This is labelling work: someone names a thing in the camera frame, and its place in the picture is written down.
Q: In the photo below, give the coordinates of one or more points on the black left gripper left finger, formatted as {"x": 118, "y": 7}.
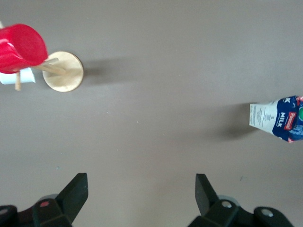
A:
{"x": 71, "y": 201}

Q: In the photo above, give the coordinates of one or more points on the red plastic cup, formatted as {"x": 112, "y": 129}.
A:
{"x": 21, "y": 47}

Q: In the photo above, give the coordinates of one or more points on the blue white milk carton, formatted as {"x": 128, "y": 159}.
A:
{"x": 274, "y": 118}

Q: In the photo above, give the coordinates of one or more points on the wooden mug tree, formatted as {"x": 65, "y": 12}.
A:
{"x": 65, "y": 75}

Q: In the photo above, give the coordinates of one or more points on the small white cup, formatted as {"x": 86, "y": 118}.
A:
{"x": 27, "y": 76}

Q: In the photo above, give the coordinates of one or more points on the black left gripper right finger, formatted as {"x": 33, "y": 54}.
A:
{"x": 208, "y": 205}

